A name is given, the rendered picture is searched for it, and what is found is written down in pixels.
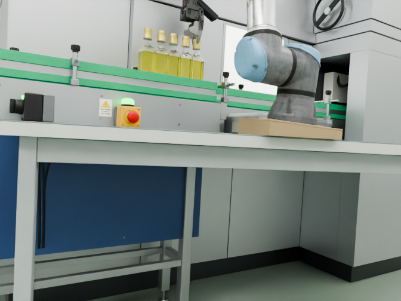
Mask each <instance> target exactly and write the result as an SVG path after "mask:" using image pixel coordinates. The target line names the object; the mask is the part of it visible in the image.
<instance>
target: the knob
mask: <svg viewBox="0 0 401 301"><path fill-rule="evenodd" d="M23 106H24V102H23V99H10V113H17V114H20V115H22V114H23Z"/></svg>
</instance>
